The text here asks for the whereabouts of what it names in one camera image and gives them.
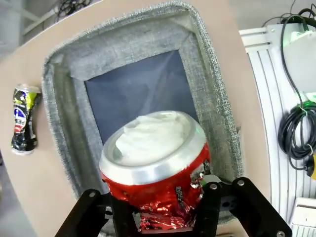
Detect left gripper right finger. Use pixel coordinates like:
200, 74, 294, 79
194, 174, 293, 237

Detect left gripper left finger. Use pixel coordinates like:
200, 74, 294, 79
54, 189, 139, 237

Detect crushed red can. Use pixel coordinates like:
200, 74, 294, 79
99, 110, 212, 234

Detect large grey fabric basket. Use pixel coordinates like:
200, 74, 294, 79
41, 1, 245, 226

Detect crushed Pepsi can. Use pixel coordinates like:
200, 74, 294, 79
11, 83, 42, 156

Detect yellow emergency stop box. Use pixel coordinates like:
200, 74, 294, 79
308, 152, 316, 181

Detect slatted aluminium base panel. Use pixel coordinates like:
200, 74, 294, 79
238, 24, 306, 207

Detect white control box green light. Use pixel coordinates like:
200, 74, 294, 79
282, 23, 316, 96

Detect coiled black cable bundle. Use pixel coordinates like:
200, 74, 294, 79
277, 103, 316, 171

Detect long black cable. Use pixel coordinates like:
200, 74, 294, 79
262, 8, 316, 109

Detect tangled black cables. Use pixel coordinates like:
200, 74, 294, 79
52, 0, 93, 18

